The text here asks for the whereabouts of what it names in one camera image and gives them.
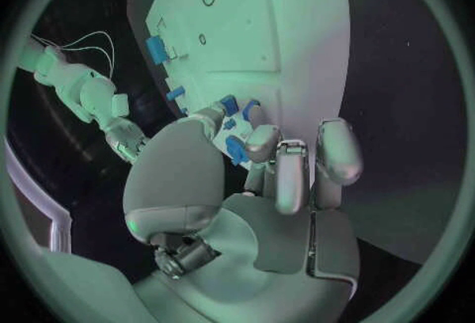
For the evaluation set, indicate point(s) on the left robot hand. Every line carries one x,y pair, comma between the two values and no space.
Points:
178,174

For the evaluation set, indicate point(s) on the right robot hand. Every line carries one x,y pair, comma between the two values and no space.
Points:
126,142

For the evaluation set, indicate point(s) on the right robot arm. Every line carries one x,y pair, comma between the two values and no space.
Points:
89,91

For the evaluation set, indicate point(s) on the white task board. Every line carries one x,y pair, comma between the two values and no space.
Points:
241,32

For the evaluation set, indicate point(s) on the blue peg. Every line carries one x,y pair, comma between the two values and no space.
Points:
174,93

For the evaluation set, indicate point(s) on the small blue plug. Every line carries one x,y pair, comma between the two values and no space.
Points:
230,124

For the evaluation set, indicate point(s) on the blue hooked plug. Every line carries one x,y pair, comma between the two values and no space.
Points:
249,109

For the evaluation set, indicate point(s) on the blue ribbed block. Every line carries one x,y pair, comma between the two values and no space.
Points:
156,50

